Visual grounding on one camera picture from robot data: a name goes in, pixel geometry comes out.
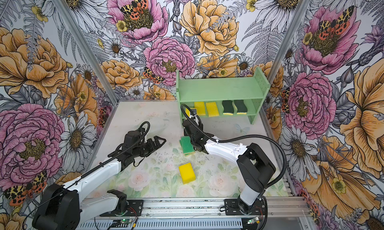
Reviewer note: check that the dark green scouring sponge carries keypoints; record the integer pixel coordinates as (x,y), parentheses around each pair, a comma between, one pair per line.
(241,107)
(228,108)

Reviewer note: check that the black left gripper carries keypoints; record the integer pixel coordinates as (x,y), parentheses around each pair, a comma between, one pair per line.
(152,147)

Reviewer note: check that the aluminium rail frame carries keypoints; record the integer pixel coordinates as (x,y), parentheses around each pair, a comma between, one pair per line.
(284,213)

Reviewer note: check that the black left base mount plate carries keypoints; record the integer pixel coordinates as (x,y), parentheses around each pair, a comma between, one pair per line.
(131,208)

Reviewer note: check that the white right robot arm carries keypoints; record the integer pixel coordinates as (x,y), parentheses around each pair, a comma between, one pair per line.
(255,166)

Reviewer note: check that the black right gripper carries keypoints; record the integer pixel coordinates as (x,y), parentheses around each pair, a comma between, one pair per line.
(201,126)

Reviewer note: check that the yellow sponge lying alone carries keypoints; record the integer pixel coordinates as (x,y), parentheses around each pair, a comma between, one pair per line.
(187,173)

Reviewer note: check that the green-yellow sponge in stack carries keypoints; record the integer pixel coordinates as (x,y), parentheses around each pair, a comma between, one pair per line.
(187,151)

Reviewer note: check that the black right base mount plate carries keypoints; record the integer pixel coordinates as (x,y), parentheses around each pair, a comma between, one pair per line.
(236,207)

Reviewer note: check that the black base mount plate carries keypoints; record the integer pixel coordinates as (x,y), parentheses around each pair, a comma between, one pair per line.
(236,207)
(131,208)

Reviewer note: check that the green metal shelf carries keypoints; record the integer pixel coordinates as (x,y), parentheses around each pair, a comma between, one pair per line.
(253,90)

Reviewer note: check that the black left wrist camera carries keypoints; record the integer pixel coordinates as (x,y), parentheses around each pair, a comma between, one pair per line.
(130,139)

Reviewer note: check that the yellow sponge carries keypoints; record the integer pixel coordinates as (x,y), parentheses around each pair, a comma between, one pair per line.
(212,109)
(188,112)
(200,108)

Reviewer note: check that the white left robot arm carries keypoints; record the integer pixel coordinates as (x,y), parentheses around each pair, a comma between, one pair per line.
(64,207)

